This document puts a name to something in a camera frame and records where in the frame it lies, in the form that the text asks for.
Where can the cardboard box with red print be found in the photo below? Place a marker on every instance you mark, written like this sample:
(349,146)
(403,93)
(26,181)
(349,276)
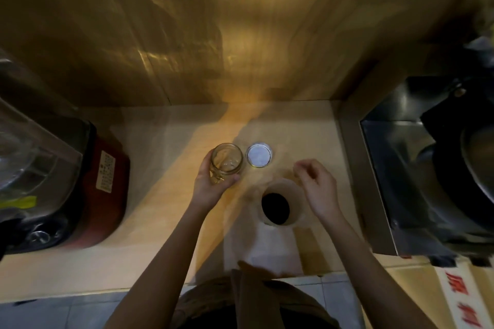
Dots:
(444,294)

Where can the person's right hand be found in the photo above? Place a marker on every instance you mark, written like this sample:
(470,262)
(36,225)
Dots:
(320,192)

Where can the white round jar lid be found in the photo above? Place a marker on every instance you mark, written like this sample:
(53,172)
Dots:
(259,155)

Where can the person's right thumb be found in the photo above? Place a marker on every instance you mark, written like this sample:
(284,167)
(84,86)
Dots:
(301,178)

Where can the clear glass jar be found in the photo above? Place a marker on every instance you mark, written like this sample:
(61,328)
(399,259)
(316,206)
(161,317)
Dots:
(227,161)

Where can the red blender base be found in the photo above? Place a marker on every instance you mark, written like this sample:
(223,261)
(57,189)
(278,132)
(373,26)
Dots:
(100,193)

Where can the clear blender jug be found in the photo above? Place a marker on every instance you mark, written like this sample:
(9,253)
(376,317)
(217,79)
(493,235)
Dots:
(31,155)

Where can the stainless steel sink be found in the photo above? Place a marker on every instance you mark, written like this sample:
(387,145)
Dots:
(401,186)

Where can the person's brown clothing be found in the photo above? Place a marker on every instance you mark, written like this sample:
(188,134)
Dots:
(239,301)

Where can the person's left thumb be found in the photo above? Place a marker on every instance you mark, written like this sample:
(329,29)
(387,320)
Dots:
(228,182)

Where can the black wok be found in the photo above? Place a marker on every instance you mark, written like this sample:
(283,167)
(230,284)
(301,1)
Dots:
(455,147)

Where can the cup of dark liquid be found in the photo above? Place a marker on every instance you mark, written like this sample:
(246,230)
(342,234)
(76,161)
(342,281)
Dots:
(276,207)

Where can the person's left forearm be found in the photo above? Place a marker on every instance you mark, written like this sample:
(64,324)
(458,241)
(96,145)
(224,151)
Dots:
(166,267)

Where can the person's left hand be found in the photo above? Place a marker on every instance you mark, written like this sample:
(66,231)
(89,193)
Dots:
(204,190)

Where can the person's right forearm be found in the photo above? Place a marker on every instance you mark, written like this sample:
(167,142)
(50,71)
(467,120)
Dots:
(370,274)

